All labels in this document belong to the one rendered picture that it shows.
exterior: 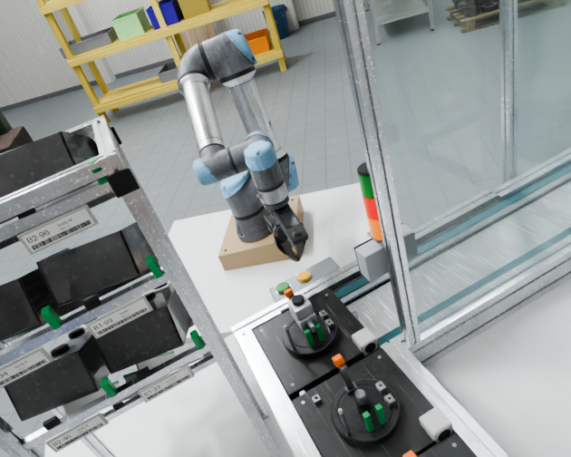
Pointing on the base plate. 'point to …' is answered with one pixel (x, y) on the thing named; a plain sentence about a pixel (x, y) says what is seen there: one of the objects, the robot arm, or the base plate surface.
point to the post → (377, 157)
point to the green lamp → (366, 187)
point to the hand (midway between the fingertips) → (297, 258)
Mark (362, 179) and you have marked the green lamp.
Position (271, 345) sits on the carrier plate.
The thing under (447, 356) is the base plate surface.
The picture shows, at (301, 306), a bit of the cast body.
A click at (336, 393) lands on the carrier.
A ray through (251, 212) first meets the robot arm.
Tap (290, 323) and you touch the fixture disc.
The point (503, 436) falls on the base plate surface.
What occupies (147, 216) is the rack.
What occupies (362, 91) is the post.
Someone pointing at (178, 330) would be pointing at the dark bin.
